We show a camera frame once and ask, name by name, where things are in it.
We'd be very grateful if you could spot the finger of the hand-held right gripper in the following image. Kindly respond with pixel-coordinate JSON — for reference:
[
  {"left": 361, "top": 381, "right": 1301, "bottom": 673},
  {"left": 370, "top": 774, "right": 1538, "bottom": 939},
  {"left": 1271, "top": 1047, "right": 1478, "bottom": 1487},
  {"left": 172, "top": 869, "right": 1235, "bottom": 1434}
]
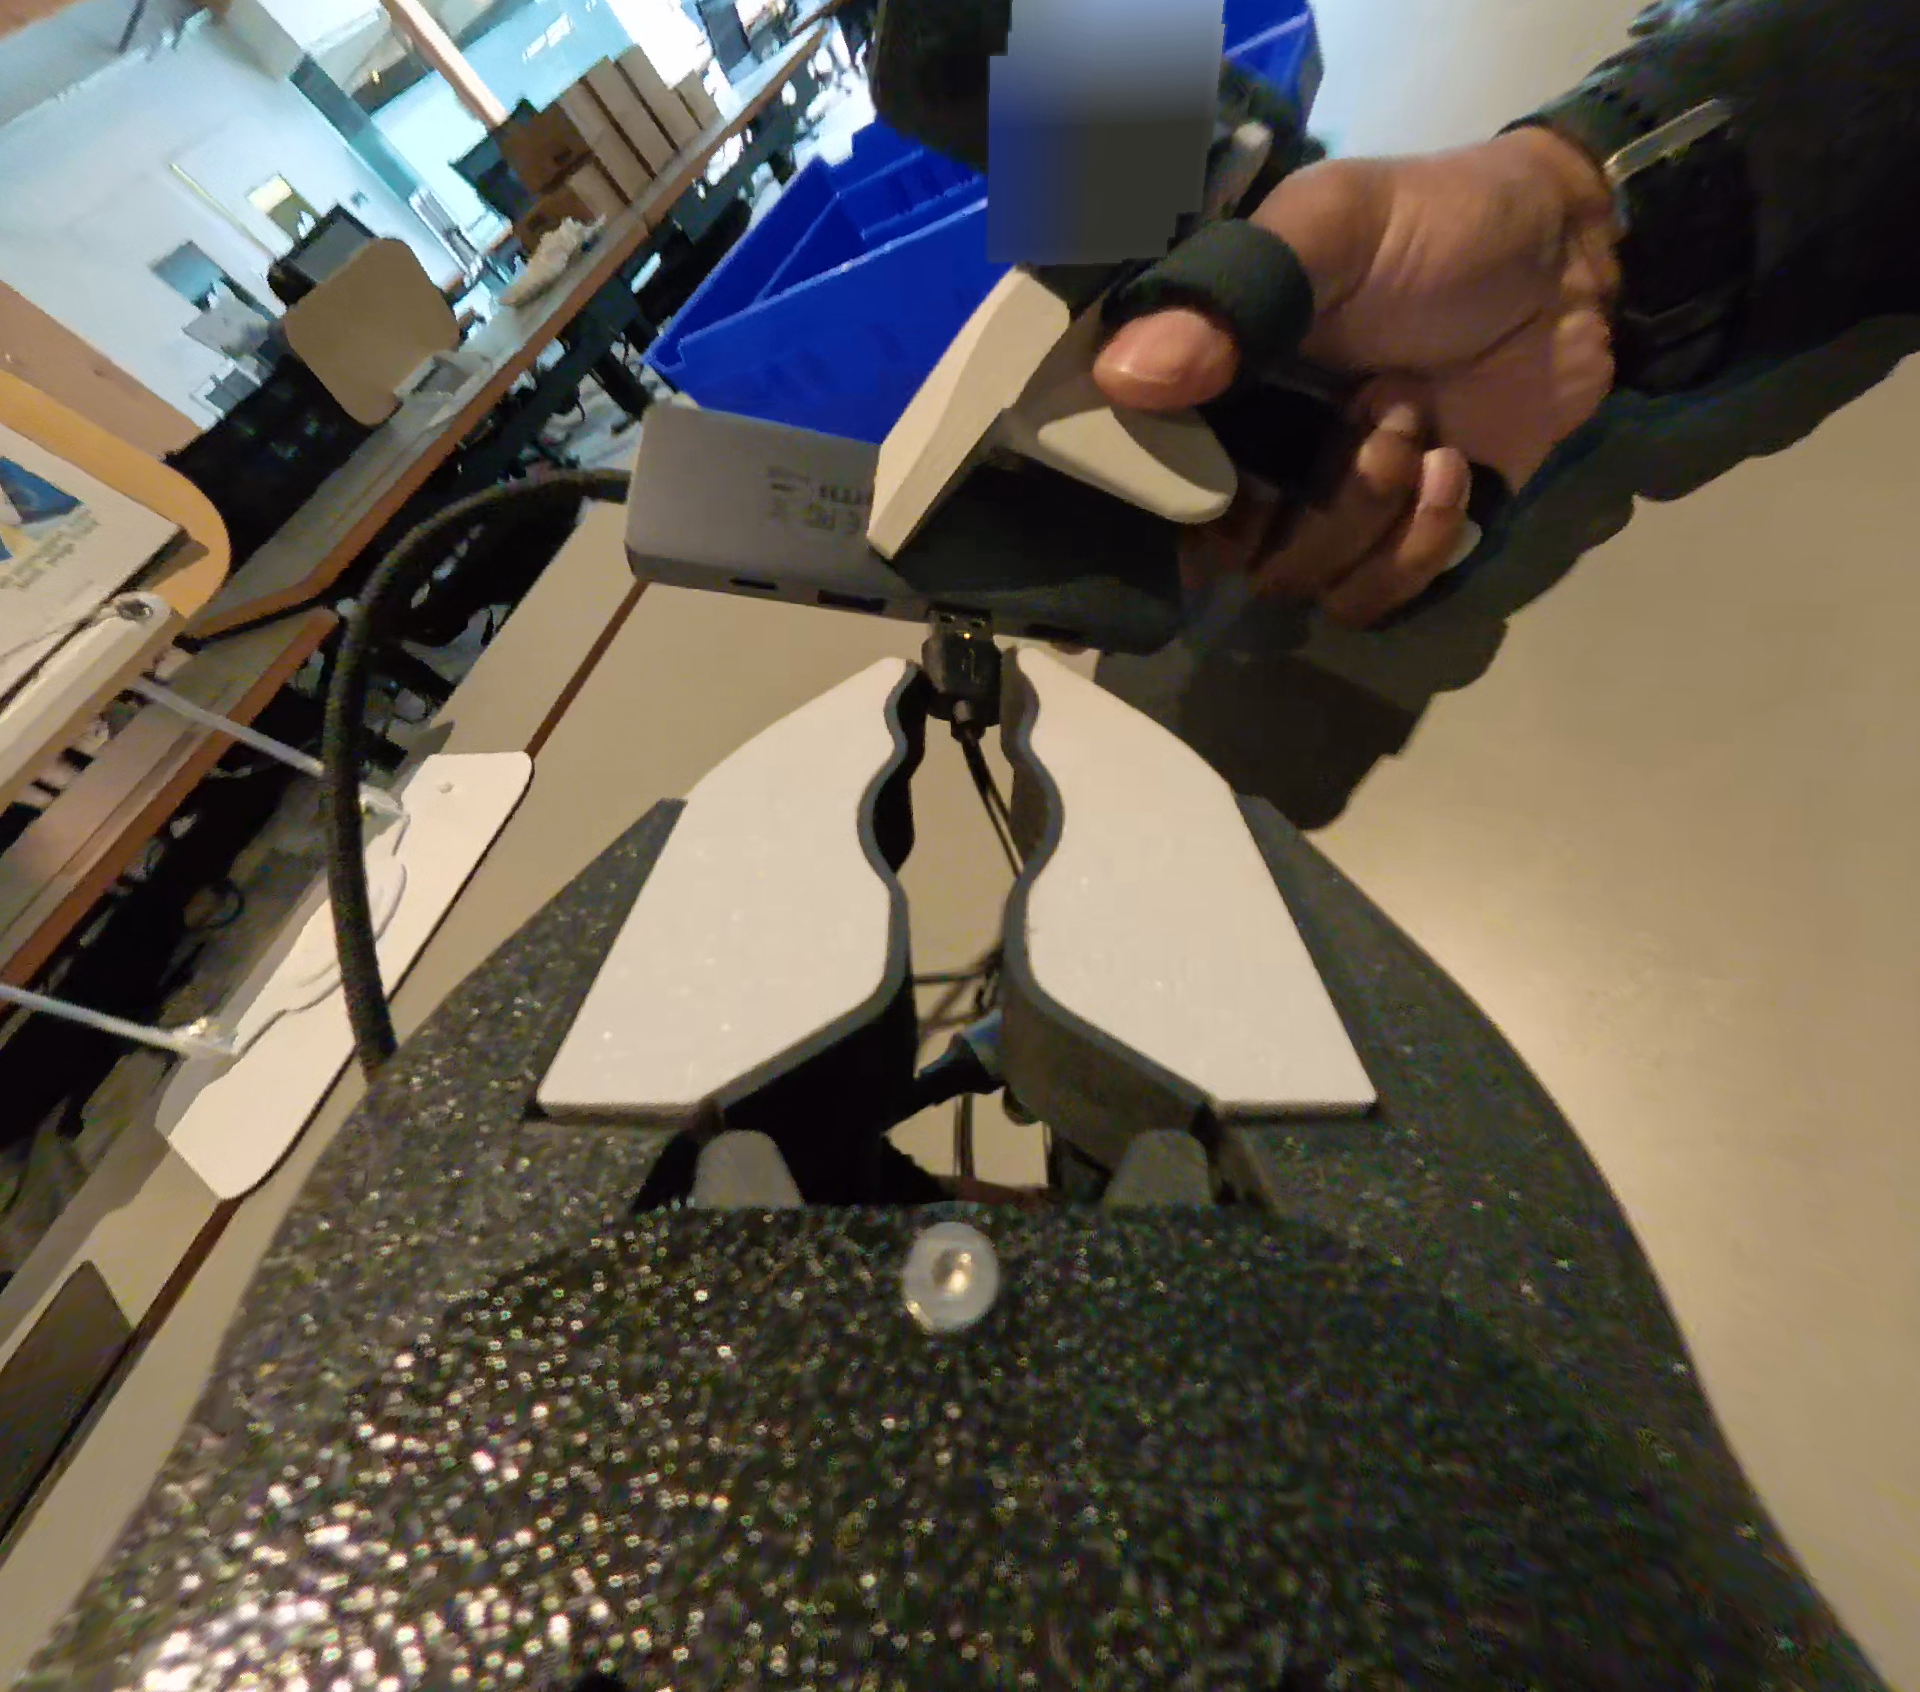
[
  {"left": 990, "top": 371, "right": 1242, "bottom": 528},
  {"left": 867, "top": 265, "right": 1078, "bottom": 561}
]

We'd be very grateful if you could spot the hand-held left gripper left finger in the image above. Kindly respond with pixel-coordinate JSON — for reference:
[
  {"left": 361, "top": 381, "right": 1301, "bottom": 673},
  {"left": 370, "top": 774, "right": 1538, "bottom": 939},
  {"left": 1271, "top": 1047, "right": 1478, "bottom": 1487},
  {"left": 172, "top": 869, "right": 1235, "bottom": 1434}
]
[{"left": 532, "top": 653, "right": 921, "bottom": 1120}]

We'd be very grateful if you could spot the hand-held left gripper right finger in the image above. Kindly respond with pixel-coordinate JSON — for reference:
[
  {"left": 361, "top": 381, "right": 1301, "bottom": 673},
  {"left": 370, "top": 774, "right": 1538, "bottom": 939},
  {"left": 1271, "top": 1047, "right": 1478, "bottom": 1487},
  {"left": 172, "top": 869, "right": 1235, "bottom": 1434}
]
[{"left": 997, "top": 645, "right": 1383, "bottom": 1120}]

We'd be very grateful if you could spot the grey usb hub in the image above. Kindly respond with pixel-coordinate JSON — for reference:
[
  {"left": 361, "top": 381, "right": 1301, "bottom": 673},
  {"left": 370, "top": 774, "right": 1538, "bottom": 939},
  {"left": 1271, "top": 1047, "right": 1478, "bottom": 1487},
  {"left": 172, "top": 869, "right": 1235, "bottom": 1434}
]
[{"left": 623, "top": 402, "right": 1188, "bottom": 660}]

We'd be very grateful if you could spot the black braided hub cable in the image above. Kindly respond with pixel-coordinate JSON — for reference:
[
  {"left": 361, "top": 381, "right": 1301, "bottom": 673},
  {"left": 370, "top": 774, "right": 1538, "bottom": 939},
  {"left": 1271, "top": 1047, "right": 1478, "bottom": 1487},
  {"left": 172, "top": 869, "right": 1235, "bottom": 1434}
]
[{"left": 322, "top": 466, "right": 636, "bottom": 1082}]

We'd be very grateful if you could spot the person's right hand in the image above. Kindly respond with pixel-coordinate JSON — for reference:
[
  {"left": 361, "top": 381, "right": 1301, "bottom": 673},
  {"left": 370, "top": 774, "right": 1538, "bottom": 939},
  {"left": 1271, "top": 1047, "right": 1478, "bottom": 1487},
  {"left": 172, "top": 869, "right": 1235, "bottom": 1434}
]
[{"left": 1092, "top": 124, "right": 1630, "bottom": 629}]

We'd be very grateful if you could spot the white flat plate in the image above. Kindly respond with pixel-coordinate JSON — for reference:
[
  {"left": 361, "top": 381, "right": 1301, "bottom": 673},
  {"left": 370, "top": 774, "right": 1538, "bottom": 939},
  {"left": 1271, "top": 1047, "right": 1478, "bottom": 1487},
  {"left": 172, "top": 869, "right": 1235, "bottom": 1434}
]
[{"left": 0, "top": 587, "right": 538, "bottom": 1202}]

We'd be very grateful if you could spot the stack of cardboard boxes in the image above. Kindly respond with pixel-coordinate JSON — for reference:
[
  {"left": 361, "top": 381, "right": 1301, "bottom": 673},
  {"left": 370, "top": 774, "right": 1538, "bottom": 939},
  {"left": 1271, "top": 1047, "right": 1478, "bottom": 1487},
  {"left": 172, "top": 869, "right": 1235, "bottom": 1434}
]
[{"left": 503, "top": 48, "right": 723, "bottom": 223}]

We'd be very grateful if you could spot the long wooden desk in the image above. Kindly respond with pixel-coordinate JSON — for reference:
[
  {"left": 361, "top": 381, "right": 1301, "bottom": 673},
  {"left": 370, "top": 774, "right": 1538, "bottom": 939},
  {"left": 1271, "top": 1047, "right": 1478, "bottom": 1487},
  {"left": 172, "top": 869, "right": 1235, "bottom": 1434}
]
[{"left": 195, "top": 18, "right": 835, "bottom": 643}]

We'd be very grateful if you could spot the white crumpled cloth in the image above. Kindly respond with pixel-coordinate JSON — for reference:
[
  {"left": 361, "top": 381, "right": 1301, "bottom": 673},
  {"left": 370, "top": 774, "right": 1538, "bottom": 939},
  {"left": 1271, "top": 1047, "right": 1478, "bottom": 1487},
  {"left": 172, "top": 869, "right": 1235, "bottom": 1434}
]
[{"left": 503, "top": 222, "right": 603, "bottom": 309}]

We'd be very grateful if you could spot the black wristwatch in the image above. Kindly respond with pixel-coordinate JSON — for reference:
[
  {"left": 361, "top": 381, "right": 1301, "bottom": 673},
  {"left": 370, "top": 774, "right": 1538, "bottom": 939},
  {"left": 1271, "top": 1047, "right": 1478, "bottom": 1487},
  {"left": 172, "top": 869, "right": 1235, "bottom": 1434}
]
[{"left": 1500, "top": 0, "right": 1758, "bottom": 396}]

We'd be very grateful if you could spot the black flat pad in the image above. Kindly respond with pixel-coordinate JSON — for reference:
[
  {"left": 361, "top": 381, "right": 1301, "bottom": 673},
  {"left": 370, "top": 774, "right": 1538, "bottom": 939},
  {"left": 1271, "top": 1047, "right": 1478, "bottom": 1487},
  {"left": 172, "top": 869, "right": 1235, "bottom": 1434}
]
[{"left": 0, "top": 1255, "right": 135, "bottom": 1530}]

